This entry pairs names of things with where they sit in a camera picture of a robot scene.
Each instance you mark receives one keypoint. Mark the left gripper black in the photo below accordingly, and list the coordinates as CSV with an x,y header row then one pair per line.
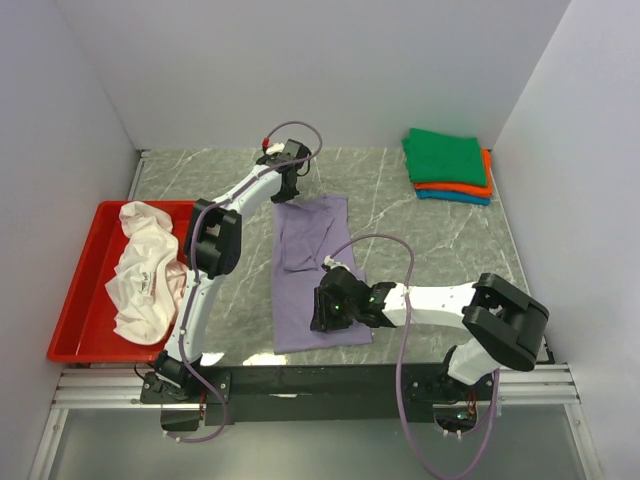
x,y
281,198

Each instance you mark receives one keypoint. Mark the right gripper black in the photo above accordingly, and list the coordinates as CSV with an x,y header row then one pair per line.
x,y
322,320

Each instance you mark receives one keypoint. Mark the purple t shirt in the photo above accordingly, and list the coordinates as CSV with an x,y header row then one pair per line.
x,y
304,234

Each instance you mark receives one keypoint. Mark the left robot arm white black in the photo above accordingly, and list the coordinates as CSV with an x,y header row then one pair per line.
x,y
213,247

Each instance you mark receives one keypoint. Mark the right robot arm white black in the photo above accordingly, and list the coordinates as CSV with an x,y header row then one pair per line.
x,y
506,324

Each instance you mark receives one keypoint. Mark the black base beam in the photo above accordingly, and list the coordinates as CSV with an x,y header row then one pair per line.
x,y
310,393

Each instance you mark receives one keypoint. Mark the green folded t shirt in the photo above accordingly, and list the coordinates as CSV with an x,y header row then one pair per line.
x,y
434,157

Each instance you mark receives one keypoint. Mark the white t shirt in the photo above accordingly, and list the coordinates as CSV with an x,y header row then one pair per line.
x,y
149,280

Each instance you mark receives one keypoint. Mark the blue folded t shirt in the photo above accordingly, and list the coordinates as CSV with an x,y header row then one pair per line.
x,y
452,196

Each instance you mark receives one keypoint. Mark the orange folded t shirt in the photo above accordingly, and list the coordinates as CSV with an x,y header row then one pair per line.
x,y
468,189

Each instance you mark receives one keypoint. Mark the red plastic bin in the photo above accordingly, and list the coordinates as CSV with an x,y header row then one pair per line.
x,y
85,329

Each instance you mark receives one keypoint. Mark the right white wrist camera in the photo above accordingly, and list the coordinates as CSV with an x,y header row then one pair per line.
x,y
330,263

